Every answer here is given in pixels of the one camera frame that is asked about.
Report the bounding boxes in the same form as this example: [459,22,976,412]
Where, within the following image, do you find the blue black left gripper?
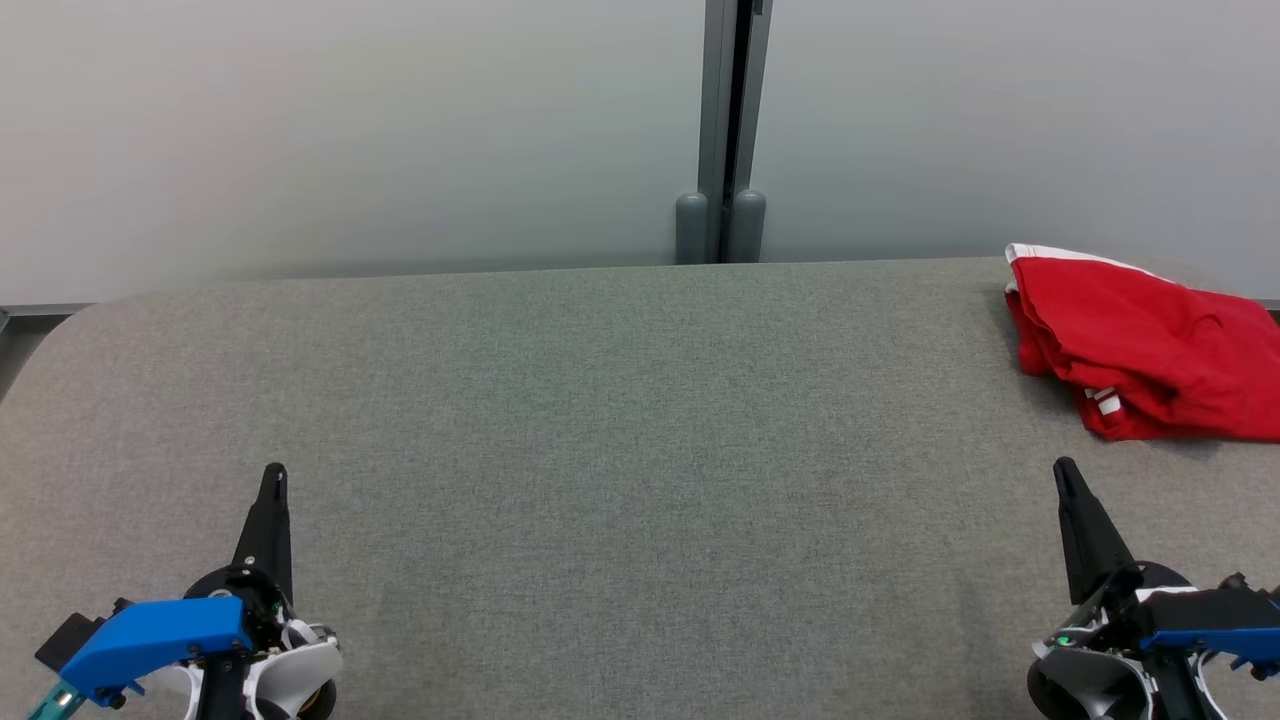
[59,462,295,707]

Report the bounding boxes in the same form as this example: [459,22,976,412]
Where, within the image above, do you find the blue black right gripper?
[1035,456,1280,668]

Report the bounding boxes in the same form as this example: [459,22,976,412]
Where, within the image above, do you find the red basketball jersey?
[1018,320,1280,444]

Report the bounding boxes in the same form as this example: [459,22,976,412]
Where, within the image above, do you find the red shorts with white stripe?
[1004,243,1280,421]

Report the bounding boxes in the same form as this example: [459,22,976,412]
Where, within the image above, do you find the grey fabric sofa cushion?
[0,255,1280,720]

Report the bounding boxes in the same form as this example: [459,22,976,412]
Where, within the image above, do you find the left teal plug cable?
[27,679,87,720]

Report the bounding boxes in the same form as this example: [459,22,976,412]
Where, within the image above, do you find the grey metal partition post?
[674,0,774,265]

